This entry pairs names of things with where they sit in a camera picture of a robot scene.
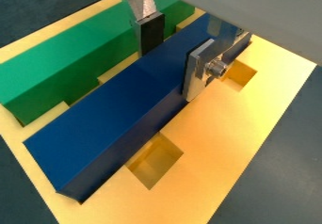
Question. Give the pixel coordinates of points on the green comb-shaped block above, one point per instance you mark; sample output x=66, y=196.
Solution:
x=59, y=70

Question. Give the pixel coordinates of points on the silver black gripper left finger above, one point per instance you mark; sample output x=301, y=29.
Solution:
x=148, y=21

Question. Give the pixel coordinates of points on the blue comb-shaped block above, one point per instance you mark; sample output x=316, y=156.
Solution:
x=87, y=143

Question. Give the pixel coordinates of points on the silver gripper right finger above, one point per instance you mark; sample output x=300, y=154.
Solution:
x=209, y=59

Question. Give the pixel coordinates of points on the yellow slotted board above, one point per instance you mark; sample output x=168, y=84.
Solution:
x=177, y=180

